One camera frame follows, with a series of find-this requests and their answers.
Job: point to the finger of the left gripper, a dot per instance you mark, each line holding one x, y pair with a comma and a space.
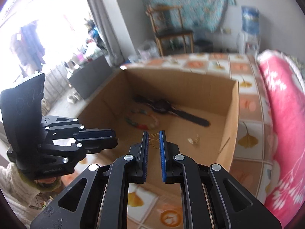
69, 150
56, 127

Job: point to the person left hand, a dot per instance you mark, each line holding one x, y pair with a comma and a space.
46, 183

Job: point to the grey curtain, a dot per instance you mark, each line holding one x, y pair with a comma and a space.
105, 30

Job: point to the dark grey cabinet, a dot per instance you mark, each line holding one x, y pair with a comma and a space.
87, 79

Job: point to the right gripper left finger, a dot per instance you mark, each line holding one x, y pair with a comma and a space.
98, 197

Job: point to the white plastic bag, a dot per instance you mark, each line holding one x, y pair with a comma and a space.
148, 50

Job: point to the brown cardboard box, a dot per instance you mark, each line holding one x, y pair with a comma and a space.
207, 96

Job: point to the blue water bottle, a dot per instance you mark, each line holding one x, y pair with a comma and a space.
250, 20

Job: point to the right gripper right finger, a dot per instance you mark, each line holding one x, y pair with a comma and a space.
211, 197

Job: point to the wooden chair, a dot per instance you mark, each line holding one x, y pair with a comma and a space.
170, 32

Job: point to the white water dispenser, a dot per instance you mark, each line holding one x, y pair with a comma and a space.
248, 44

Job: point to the rhinestone bar earring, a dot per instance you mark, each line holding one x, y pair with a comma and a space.
194, 141

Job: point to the pink floral blanket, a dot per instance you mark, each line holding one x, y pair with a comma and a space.
283, 78

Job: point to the patterned tablecloth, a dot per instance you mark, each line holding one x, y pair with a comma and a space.
157, 205

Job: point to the pink strap smartwatch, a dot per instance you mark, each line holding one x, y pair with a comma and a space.
162, 106

